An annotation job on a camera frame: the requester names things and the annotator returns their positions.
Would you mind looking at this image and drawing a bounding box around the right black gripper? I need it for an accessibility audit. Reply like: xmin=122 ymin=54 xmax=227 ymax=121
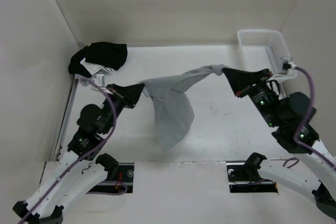
xmin=222 ymin=67 xmax=281 ymax=126

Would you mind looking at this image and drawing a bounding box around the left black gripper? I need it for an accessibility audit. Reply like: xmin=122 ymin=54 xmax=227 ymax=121
xmin=100 ymin=83 xmax=145 ymax=134

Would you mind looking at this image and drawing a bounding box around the grey tank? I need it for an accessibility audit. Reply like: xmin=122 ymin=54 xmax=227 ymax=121
xmin=75 ymin=68 xmax=111 ymax=88
xmin=141 ymin=65 xmax=227 ymax=152

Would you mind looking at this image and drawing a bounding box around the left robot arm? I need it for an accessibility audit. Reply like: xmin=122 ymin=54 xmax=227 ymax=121
xmin=13 ymin=83 xmax=144 ymax=223

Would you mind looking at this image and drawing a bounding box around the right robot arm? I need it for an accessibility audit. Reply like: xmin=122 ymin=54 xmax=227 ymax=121
xmin=222 ymin=63 xmax=335 ymax=219

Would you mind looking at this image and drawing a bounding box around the grey folded tank top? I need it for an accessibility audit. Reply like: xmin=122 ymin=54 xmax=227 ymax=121
xmin=75 ymin=68 xmax=111 ymax=88

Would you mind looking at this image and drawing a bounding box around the white folded tank top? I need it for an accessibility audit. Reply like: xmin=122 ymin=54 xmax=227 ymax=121
xmin=80 ymin=58 xmax=114 ymax=76

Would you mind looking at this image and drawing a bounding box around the white plastic basket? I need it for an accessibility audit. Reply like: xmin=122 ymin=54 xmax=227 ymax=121
xmin=237 ymin=29 xmax=298 ymax=83

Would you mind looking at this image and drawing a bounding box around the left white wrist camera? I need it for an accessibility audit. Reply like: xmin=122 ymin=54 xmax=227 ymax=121
xmin=93 ymin=74 xmax=106 ymax=87

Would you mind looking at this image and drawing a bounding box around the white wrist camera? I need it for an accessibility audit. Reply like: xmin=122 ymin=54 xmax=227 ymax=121
xmin=93 ymin=74 xmax=106 ymax=87
xmin=278 ymin=57 xmax=293 ymax=75

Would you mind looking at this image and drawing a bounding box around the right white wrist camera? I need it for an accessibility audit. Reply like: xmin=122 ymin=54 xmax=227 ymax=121
xmin=278 ymin=57 xmax=293 ymax=75

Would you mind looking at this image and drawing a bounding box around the left aluminium table rail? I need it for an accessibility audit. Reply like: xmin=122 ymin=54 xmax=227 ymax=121
xmin=50 ymin=78 xmax=78 ymax=162

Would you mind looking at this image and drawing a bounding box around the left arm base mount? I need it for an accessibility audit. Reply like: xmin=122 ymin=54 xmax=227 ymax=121
xmin=88 ymin=163 xmax=135 ymax=196

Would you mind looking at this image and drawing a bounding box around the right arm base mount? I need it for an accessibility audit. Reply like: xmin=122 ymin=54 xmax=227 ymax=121
xmin=226 ymin=162 xmax=278 ymax=193

